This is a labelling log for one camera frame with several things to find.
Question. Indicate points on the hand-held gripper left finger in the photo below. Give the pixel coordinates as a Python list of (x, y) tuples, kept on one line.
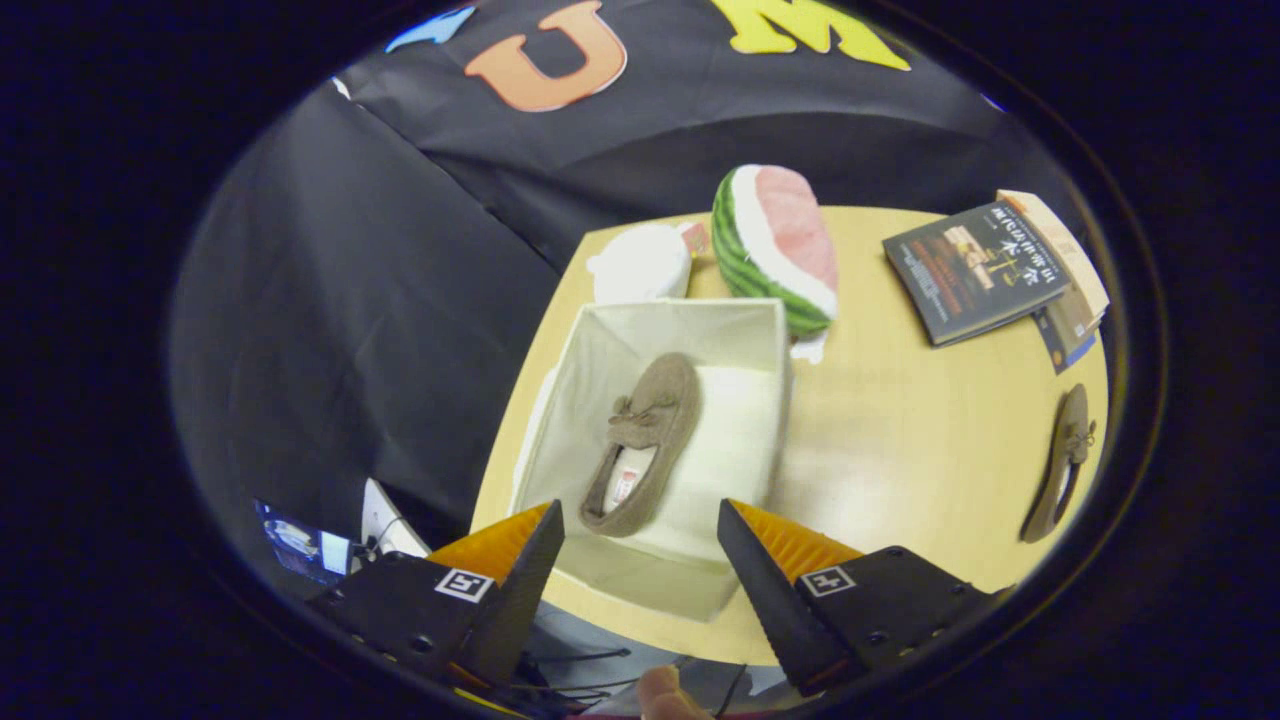
[(515, 600)]

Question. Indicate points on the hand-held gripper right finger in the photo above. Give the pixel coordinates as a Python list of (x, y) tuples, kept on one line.
[(775, 600)]

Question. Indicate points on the cream fabric storage box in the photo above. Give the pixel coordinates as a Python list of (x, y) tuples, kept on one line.
[(740, 440)]

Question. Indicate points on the brown fuzzy shoe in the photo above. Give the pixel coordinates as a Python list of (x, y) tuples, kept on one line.
[(660, 410), (1065, 440)]

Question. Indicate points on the white flat board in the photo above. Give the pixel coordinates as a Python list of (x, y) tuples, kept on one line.
[(390, 525)]

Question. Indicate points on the blue lit screen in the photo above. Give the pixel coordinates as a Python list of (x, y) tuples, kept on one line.
[(300, 545)]

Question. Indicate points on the white plush toy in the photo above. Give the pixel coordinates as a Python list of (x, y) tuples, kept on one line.
[(640, 265)]

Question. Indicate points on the watermelon slice plush toy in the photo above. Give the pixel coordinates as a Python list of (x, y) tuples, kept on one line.
[(780, 230)]

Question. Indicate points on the black cover book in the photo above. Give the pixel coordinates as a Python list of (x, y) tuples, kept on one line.
[(970, 275)]

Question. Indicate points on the beige cover book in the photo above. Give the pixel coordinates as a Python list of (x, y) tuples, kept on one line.
[(1070, 250)]

